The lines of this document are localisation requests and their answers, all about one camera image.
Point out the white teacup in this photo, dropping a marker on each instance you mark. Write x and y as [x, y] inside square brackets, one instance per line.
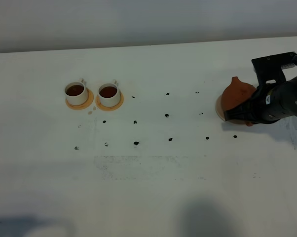
[109, 94]
[76, 92]

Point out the left white teacup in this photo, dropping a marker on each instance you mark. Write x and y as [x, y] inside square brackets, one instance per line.
[76, 92]

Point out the right orange cup coaster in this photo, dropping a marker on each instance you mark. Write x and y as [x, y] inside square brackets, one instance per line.
[104, 108]

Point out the beige round teapot coaster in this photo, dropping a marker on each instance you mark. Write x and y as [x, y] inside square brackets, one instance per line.
[220, 113]

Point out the left orange cup coaster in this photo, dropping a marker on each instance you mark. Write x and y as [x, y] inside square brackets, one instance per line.
[86, 104]

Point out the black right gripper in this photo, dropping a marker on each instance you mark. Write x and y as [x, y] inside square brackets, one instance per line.
[278, 103]

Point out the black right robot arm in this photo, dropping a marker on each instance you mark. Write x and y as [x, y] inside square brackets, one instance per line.
[266, 104]

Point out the orange cup coaster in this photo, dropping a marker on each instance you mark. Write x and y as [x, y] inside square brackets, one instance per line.
[104, 108]
[86, 104]

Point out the brown clay teapot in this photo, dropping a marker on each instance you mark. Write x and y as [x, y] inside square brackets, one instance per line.
[236, 93]

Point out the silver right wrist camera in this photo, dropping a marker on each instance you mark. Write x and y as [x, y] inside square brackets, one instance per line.
[271, 67]

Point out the right white teacup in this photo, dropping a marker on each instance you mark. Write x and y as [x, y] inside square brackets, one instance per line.
[109, 94]

